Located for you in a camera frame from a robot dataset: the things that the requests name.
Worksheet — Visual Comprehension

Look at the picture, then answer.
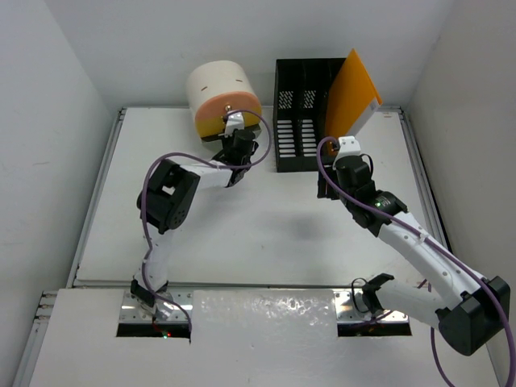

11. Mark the yellow drawer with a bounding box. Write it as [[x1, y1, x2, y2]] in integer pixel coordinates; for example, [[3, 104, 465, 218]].
[[194, 111, 260, 139]]

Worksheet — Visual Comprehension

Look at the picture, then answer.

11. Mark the pink top drawer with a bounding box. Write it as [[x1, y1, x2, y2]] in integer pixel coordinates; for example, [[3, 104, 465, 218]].
[[193, 91, 262, 116]]

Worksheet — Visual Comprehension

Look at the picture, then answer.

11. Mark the cream round drawer cabinet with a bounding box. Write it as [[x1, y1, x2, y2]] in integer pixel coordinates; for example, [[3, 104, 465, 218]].
[[185, 60, 262, 142]]

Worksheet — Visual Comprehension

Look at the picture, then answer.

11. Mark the orange notebook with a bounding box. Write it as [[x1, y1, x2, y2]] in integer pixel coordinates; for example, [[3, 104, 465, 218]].
[[324, 49, 383, 138]]

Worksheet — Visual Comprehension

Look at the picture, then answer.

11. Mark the black mesh file organizer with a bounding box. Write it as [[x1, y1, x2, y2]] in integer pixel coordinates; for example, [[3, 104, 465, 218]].
[[273, 58, 345, 173]]

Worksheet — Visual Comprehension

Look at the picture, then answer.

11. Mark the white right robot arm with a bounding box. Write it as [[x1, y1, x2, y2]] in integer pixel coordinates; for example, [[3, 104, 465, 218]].
[[318, 155, 514, 356]]

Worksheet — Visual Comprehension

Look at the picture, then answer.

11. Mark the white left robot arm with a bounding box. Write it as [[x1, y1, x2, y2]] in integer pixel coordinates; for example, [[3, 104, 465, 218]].
[[131, 129, 258, 310]]

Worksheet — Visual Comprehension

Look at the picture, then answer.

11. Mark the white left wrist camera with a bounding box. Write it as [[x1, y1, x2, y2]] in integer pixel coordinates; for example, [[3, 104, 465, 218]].
[[223, 112, 245, 138]]

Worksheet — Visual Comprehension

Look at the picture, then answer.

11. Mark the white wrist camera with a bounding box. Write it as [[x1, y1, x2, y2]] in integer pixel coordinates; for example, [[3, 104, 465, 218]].
[[223, 112, 245, 138], [332, 136, 361, 169]]

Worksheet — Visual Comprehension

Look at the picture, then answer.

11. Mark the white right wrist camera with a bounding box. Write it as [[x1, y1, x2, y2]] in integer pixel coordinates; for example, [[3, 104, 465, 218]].
[[332, 136, 361, 169]]

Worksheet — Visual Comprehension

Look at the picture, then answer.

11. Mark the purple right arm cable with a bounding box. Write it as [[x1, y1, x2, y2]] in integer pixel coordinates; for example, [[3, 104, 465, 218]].
[[316, 137, 507, 387]]

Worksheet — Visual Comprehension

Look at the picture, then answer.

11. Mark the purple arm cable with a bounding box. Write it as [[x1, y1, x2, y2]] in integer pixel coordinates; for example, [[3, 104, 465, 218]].
[[316, 137, 507, 387], [139, 109, 273, 327]]

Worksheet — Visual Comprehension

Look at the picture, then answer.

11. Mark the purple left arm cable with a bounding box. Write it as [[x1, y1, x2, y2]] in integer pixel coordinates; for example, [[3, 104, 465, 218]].
[[139, 109, 273, 327]]

